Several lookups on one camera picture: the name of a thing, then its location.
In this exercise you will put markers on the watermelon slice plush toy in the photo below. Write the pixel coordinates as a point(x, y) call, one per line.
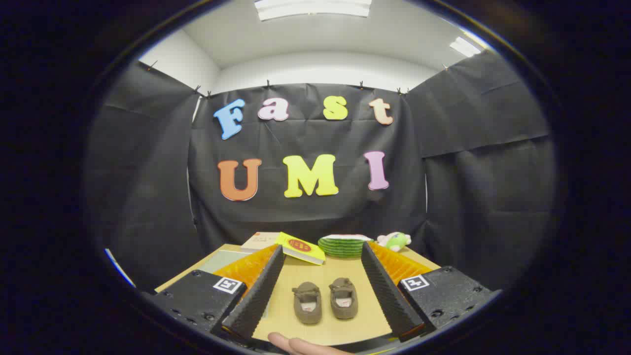
point(342, 246)

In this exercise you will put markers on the beige book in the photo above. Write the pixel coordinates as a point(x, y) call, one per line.
point(259, 241)

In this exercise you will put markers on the small ceiling light panel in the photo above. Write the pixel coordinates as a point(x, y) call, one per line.
point(466, 47)

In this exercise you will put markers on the yellow book with red label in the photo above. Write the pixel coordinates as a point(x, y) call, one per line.
point(303, 249)

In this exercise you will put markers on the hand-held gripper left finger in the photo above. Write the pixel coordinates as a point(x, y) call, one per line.
point(254, 301)

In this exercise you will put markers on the long ceiling light panel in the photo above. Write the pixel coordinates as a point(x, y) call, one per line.
point(313, 9)

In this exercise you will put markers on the pale green fabric storage box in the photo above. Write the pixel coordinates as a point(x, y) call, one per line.
point(224, 260)

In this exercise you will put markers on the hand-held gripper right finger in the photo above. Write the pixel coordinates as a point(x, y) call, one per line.
point(389, 296)

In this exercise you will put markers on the pink and green plush toy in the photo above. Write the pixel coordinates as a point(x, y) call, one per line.
point(396, 241)

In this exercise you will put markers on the brown fuzzy slipper shoe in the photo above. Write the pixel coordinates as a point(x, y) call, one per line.
point(343, 291)
point(306, 296)

